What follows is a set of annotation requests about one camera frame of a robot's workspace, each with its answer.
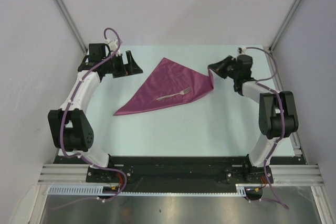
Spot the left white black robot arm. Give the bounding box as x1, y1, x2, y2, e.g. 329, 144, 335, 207
48, 39, 143, 182

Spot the silver metal fork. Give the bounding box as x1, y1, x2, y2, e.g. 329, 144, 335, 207
156, 87, 192, 101

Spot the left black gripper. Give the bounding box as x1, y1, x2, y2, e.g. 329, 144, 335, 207
102, 51, 142, 79

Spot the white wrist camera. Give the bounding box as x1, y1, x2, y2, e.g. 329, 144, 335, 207
238, 47, 247, 55
104, 39, 119, 51

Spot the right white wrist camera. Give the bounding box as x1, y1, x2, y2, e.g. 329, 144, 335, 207
238, 47, 247, 55

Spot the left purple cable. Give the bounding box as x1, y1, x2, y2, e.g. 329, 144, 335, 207
49, 27, 128, 210

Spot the aluminium rail frame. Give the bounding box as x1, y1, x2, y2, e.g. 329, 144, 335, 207
38, 164, 324, 186

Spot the light blue cable duct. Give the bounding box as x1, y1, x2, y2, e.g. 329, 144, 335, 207
48, 184, 263, 196

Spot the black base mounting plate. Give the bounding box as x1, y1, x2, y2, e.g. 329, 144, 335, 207
54, 155, 276, 193

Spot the purple cloth napkin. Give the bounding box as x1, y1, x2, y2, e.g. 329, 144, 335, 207
114, 58, 214, 116

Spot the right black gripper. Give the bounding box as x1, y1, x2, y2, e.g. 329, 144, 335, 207
208, 56, 239, 80

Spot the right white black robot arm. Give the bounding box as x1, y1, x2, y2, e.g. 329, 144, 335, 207
208, 55, 299, 183

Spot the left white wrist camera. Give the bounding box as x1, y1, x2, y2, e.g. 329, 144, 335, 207
104, 39, 119, 51

